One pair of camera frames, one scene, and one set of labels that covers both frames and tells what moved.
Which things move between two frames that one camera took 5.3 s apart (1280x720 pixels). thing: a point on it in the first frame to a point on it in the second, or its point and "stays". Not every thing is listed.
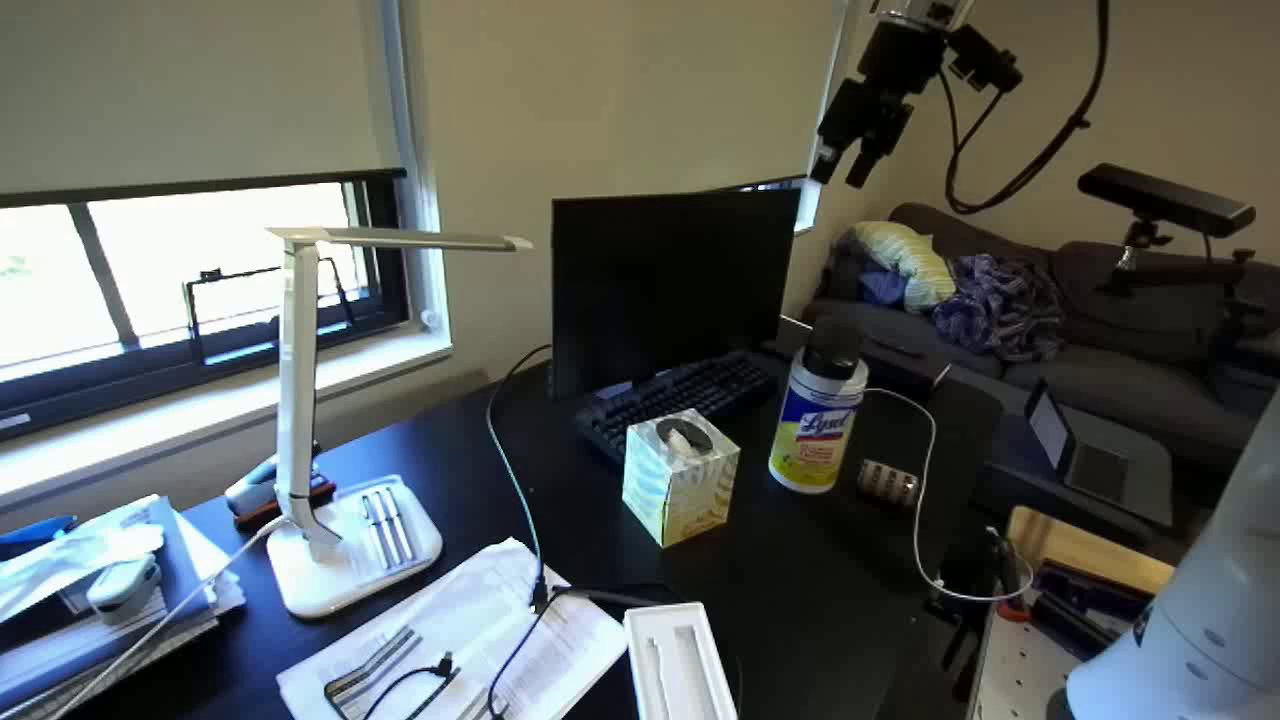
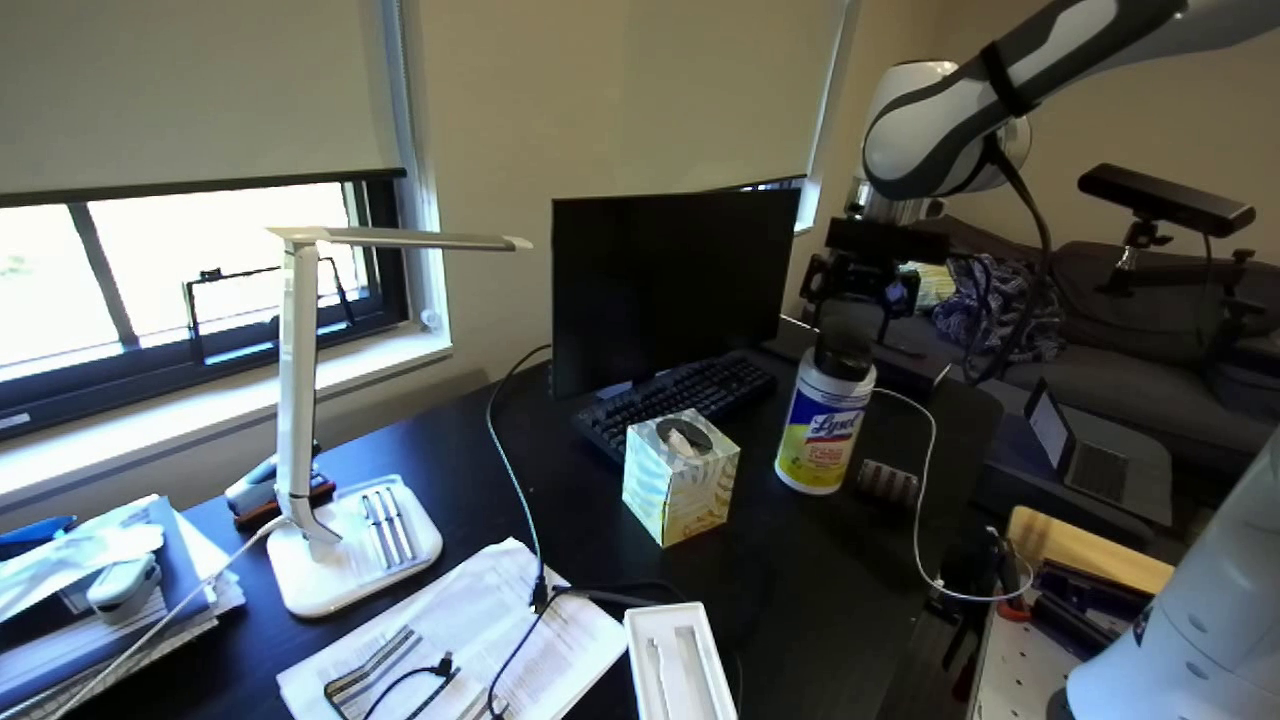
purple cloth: [1002, 306] stays
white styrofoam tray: [677, 665] stays
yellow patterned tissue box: [677, 479] stays
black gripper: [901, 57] to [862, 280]
